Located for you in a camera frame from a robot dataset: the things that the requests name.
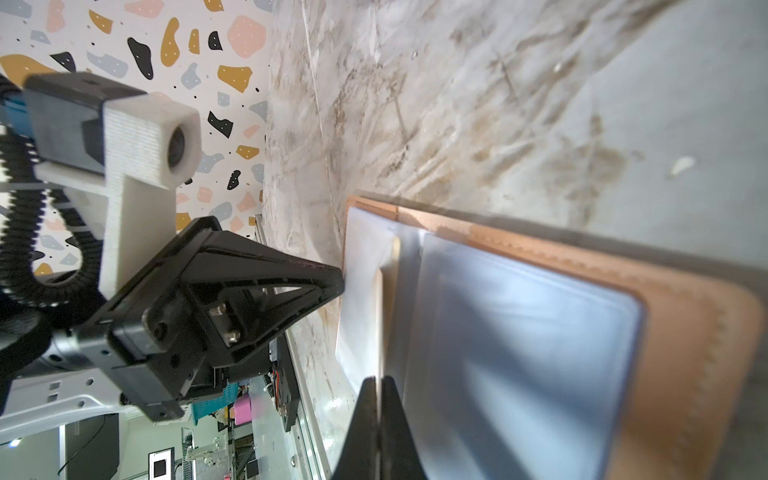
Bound teal plastic basket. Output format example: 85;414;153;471
191;383;239;424

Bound pink leather card holder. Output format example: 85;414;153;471
336;196;766;479

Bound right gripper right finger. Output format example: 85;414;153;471
378;376;427;480

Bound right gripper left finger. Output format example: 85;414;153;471
332;377;380;480

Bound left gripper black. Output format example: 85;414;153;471
47;217;344;421

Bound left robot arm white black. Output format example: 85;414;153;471
1;217;344;441

